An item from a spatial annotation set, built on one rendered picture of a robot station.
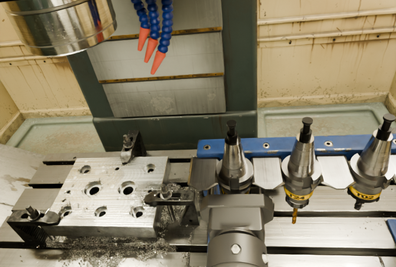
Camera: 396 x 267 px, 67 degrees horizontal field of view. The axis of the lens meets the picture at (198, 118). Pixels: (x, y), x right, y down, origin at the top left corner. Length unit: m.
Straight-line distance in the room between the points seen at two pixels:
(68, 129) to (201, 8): 1.19
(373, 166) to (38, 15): 0.54
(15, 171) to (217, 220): 1.19
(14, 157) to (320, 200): 1.28
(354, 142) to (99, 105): 0.98
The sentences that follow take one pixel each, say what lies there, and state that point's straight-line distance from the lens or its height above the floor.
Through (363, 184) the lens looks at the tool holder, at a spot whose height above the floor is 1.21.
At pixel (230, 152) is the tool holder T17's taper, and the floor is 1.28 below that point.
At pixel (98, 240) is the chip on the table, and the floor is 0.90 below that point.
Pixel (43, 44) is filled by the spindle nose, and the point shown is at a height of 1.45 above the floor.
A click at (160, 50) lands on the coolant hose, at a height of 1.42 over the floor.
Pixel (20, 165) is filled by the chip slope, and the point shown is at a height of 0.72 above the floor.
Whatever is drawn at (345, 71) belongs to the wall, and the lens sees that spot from 1.62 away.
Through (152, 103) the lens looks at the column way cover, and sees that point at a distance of 1.18.
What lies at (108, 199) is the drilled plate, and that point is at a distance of 0.86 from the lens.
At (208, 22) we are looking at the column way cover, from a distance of 0.97.
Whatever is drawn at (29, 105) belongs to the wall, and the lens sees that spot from 2.01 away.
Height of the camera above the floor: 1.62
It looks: 39 degrees down
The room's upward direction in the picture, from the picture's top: 9 degrees counter-clockwise
